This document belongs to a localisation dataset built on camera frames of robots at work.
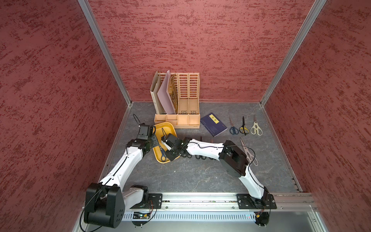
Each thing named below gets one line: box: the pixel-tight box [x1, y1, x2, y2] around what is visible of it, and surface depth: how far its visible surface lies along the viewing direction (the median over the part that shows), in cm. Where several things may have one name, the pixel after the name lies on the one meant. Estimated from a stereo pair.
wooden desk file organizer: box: [154, 72, 201, 130], surface depth 108 cm
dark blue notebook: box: [199, 112, 229, 138], surface depth 109 cm
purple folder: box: [156, 69, 176, 115], surface depth 95 cm
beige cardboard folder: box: [149, 70, 165, 115], surface depth 92 cm
